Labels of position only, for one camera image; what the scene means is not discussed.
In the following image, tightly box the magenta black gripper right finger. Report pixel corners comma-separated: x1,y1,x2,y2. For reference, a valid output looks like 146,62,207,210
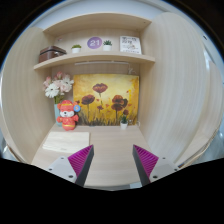
132,145,179,186

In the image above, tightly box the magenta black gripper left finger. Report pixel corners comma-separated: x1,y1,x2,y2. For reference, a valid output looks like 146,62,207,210
47,145,94,187

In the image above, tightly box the small potted plant on desk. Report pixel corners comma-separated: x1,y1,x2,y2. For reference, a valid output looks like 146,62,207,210
120,115,128,130

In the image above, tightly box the red plush bear toy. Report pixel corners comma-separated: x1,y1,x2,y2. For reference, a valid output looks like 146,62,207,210
56,100,80,131

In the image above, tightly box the light blue vase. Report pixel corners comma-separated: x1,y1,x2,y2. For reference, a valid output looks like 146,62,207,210
54,104,62,127

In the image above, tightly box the poppy flower painting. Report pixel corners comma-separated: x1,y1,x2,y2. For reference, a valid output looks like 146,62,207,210
73,74,139,126

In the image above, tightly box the pink white flower bouquet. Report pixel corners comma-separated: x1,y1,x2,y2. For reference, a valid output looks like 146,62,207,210
43,71,74,104

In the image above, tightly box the white under-shelf light bar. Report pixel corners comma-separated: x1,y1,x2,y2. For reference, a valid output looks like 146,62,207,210
74,60,129,66

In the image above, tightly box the brown leather box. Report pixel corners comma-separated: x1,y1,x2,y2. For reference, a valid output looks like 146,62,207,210
39,46,66,62

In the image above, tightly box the left small potted plant on shelf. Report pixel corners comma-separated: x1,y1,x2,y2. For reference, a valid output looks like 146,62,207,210
71,44,81,53

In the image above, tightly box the small potted plant on shelf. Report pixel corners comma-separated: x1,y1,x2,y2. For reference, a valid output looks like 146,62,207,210
71,44,81,53
103,40,112,51

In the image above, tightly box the right small potted plant on shelf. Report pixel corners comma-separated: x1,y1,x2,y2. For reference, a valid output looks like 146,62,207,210
103,40,112,51

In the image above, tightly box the purple round number sign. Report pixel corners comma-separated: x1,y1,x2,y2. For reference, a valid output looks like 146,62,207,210
87,37,102,49

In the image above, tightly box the wooden wall shelf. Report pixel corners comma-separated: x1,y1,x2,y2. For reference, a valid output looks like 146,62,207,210
34,13,155,70

